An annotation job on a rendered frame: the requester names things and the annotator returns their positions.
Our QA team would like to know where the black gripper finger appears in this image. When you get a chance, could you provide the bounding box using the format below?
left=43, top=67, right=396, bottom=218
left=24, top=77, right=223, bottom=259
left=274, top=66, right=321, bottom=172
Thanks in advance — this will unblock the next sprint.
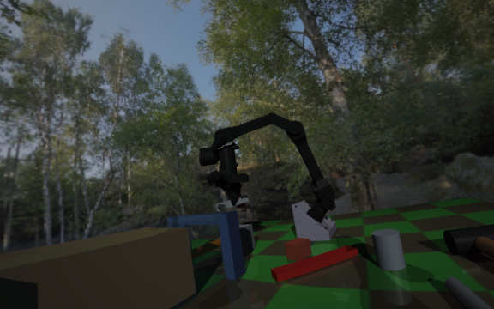
left=220, top=187, right=230, bottom=200
left=224, top=185, right=242, bottom=205

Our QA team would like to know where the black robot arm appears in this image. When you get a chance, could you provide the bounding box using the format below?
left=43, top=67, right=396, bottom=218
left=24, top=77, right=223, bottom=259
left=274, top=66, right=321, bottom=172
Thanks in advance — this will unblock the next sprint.
left=199, top=113, right=336, bottom=223

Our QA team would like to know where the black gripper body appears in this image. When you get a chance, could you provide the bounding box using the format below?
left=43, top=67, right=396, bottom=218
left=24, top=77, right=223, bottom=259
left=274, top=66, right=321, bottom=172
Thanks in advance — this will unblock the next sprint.
left=214, top=161, right=249, bottom=188

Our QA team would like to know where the black mallet with brown wooden handle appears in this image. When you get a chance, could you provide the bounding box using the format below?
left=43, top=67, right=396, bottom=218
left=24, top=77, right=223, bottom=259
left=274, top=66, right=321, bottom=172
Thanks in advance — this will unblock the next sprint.
left=443, top=224, right=494, bottom=258

